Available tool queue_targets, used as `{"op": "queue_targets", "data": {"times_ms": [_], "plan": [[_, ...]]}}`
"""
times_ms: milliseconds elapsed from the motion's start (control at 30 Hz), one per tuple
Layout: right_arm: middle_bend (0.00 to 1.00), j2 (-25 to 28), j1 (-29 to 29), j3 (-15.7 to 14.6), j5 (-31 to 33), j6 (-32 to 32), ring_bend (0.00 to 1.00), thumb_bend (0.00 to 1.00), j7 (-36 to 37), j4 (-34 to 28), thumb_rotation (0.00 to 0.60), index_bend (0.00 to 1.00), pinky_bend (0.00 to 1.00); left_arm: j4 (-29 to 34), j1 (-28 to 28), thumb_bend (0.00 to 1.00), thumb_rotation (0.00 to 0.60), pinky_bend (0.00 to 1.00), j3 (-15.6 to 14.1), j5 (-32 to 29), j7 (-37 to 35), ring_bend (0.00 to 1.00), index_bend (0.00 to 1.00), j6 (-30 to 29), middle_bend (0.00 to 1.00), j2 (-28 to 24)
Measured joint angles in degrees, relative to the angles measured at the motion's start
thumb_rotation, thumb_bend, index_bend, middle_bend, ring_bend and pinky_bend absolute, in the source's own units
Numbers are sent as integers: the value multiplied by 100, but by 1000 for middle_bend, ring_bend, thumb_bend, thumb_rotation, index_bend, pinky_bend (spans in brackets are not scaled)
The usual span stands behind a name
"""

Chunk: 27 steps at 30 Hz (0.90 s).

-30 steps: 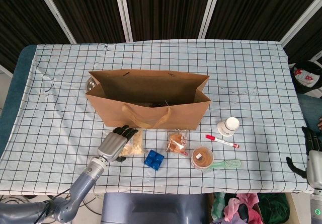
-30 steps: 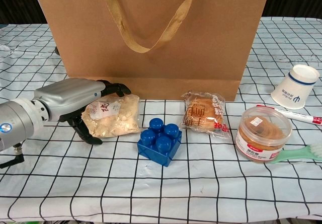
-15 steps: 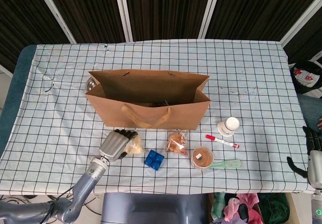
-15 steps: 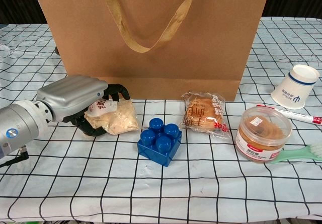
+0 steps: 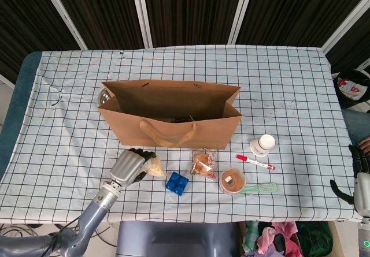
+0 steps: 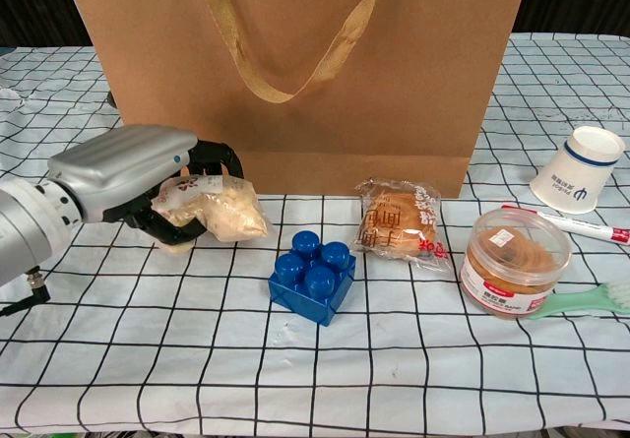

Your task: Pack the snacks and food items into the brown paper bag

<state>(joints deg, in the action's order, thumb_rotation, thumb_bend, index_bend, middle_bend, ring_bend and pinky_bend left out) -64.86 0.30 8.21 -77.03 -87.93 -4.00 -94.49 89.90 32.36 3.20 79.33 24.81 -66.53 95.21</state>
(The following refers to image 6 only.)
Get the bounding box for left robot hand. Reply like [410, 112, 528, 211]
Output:
[47, 123, 246, 250]

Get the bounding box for clear snack packet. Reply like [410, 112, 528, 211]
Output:
[150, 171, 271, 258]

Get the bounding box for packaged round bread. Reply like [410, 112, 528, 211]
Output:
[354, 176, 452, 272]

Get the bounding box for clear jar of cookies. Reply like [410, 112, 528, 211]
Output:
[460, 207, 573, 320]

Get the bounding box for brown paper bag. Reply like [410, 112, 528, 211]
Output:
[63, 0, 534, 199]

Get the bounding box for blue checkered tablecloth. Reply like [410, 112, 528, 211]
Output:
[0, 31, 630, 434]

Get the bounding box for blue building block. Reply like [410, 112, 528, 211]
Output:
[268, 229, 358, 329]

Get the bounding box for white paper cup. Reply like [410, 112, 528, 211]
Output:
[530, 125, 627, 214]

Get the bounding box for red and white marker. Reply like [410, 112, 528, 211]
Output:
[500, 204, 630, 246]

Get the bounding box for green plastic brush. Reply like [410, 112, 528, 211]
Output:
[521, 282, 630, 321]

